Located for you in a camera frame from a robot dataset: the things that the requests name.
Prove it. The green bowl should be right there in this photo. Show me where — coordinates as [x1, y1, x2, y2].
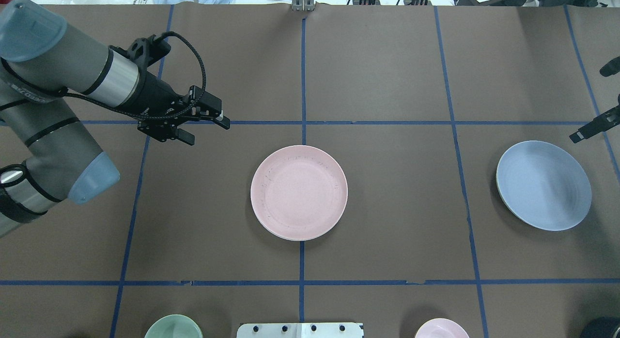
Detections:
[144, 314, 204, 338]

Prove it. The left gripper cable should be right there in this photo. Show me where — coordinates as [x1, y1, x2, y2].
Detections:
[63, 31, 208, 121]

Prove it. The dark blue bowl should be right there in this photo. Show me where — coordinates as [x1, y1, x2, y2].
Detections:
[579, 317, 620, 338]

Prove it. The aluminium frame post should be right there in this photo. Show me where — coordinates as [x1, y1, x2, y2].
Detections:
[292, 0, 316, 12]

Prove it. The pink bowl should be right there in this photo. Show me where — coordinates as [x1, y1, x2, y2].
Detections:
[414, 318, 469, 338]

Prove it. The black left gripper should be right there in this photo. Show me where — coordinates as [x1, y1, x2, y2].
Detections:
[127, 35, 231, 146]

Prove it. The pink plate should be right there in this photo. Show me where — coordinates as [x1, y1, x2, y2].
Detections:
[249, 145, 348, 242]

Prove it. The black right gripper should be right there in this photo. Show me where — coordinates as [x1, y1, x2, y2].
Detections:
[569, 56, 620, 143]

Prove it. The light blue plate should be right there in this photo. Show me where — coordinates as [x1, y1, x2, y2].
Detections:
[495, 141, 592, 231]

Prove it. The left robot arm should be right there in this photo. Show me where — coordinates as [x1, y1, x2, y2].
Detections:
[1, 0, 231, 236]

